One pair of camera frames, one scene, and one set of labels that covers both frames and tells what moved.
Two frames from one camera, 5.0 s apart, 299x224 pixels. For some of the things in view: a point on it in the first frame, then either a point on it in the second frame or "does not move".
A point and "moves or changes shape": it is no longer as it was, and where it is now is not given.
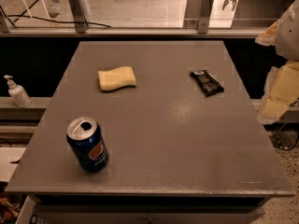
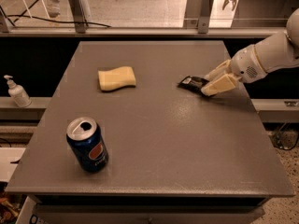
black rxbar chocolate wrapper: [206, 82] moves or changes shape
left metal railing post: [78, 10] does not move
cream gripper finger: [269, 36] -> [222, 69]
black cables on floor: [285, 139] does not move
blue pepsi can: [87, 142] does not move
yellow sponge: [117, 77] does not move
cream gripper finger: [281, 91] -> [224, 83]
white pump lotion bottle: [18, 93] does not move
